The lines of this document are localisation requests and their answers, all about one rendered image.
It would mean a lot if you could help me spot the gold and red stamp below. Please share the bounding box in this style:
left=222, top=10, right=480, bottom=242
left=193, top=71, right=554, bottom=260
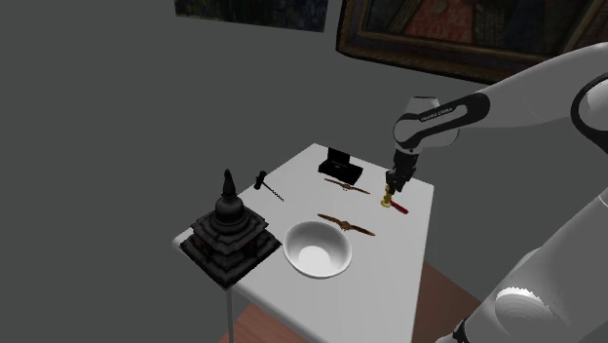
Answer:
left=379, top=186, right=410, bottom=215

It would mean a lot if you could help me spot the brown bird figure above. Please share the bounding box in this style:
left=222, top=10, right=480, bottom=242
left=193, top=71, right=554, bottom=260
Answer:
left=323, top=177, right=371, bottom=197
left=316, top=212, right=377, bottom=238

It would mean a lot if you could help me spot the open black box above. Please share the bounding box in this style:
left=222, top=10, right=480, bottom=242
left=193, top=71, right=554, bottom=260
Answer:
left=317, top=146, right=364, bottom=185

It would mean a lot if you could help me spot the white bowl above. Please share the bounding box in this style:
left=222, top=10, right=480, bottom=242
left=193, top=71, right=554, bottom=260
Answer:
left=282, top=219, right=354, bottom=280

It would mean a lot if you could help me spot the white table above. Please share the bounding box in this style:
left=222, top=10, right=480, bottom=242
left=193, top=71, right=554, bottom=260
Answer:
left=171, top=142, right=436, bottom=343

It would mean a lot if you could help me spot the black corkscrew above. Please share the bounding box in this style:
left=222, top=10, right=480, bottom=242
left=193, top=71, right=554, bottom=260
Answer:
left=252, top=170, right=285, bottom=203

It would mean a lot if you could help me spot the dark stupa model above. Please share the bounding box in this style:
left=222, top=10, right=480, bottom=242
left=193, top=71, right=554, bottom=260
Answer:
left=179, top=168, right=283, bottom=290

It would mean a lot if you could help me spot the gold framed wall painting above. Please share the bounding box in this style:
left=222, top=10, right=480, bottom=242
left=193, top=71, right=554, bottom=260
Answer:
left=334, top=0, right=608, bottom=86

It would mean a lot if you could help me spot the dark unframed wall picture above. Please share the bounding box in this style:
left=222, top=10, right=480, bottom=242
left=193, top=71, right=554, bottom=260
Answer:
left=173, top=0, right=330, bottom=34

